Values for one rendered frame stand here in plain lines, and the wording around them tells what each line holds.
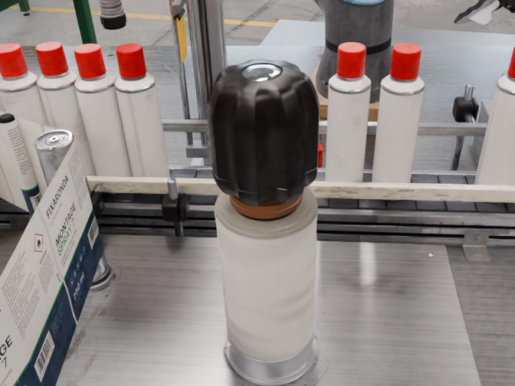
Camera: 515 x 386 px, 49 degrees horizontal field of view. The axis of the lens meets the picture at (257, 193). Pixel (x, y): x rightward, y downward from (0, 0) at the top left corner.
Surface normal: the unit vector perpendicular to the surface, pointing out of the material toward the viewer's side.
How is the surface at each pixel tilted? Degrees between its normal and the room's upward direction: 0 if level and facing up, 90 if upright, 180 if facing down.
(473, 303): 0
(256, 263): 88
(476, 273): 0
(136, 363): 0
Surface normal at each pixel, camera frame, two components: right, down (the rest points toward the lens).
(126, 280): -0.04, -0.81
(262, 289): -0.11, 0.62
